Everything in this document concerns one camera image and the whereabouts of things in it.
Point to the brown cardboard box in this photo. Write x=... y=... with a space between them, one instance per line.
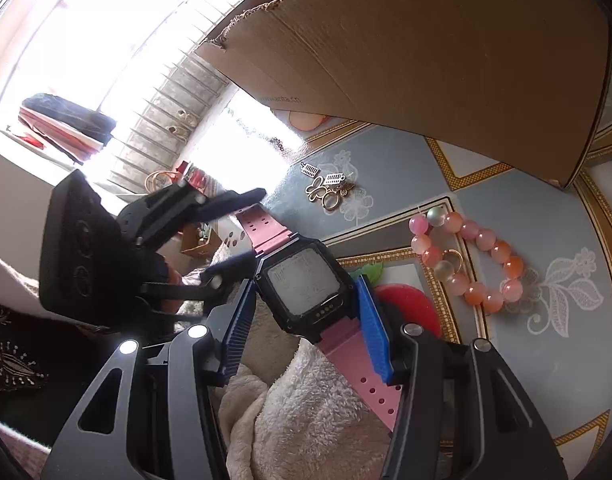
x=411 y=50

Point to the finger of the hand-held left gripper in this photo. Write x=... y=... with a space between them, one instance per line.
x=231 y=202
x=231 y=270

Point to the rectangular silver earring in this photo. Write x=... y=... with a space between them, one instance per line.
x=311 y=169
x=333 y=179

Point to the gold bee charm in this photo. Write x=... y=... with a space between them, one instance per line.
x=346 y=189

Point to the pink digital watch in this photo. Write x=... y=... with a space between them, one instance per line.
x=301 y=285

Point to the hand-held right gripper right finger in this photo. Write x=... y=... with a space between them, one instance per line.
x=375 y=332

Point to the gold butterfly pendant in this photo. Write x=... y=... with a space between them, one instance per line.
x=313 y=193

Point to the dark embroidered cloth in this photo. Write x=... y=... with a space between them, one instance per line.
x=16 y=355

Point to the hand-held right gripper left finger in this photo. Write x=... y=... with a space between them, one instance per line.
x=237 y=330

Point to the white fluffy blanket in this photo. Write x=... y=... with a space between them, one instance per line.
x=296 y=425

